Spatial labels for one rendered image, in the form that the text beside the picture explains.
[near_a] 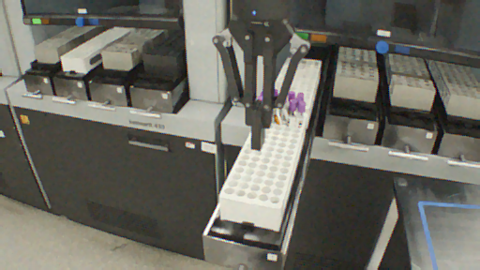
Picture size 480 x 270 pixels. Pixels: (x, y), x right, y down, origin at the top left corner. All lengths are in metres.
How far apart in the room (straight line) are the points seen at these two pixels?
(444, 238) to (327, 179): 0.48
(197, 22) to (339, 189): 0.61
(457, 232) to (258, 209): 0.34
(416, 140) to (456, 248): 0.39
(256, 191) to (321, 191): 0.50
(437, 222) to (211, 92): 0.71
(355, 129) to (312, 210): 0.31
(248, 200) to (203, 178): 0.59
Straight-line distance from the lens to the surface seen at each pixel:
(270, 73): 0.48
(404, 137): 0.95
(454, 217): 0.70
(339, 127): 0.93
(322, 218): 1.14
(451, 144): 0.98
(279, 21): 0.45
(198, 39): 1.02
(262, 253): 0.59
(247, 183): 0.60
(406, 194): 0.71
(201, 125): 1.03
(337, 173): 1.02
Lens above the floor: 1.26
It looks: 33 degrees down
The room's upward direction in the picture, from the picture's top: straight up
